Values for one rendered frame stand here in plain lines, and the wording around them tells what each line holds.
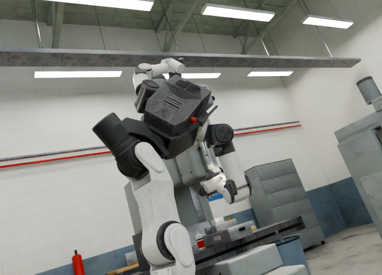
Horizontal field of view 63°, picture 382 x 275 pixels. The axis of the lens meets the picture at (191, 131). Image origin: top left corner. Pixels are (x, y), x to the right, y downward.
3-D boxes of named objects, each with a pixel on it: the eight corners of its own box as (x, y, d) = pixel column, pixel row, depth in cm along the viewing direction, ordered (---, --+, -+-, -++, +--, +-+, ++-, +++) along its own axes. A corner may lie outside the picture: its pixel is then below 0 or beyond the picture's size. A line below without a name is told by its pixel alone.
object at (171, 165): (210, 176, 214) (198, 141, 222) (178, 183, 201) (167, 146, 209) (197, 184, 229) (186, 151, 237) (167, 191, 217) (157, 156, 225)
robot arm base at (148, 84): (151, 91, 150) (168, 91, 159) (136, 78, 156) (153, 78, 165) (141, 117, 157) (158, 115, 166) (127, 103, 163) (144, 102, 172)
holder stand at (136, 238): (185, 256, 169) (175, 219, 175) (152, 269, 155) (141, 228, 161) (173, 259, 178) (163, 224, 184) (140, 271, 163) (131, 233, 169)
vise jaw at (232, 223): (237, 224, 186) (235, 218, 187) (217, 231, 179) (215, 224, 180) (232, 226, 191) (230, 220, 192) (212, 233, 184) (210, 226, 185)
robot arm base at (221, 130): (230, 149, 142) (236, 126, 144) (203, 142, 142) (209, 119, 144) (224, 153, 157) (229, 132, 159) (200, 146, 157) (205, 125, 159)
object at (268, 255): (285, 265, 170) (276, 242, 173) (235, 288, 152) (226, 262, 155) (234, 270, 210) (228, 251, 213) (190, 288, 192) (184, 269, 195)
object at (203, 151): (214, 168, 190) (203, 137, 197) (208, 169, 188) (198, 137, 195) (211, 170, 193) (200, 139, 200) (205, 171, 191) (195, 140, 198)
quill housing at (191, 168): (223, 173, 197) (207, 126, 207) (195, 178, 186) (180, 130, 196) (208, 181, 212) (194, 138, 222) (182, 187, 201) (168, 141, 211)
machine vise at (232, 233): (253, 233, 174) (246, 214, 177) (231, 241, 167) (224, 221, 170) (223, 241, 203) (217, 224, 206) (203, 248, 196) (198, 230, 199)
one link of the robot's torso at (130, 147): (123, 146, 119) (141, 132, 128) (108, 159, 128) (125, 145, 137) (145, 173, 121) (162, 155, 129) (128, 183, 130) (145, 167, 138)
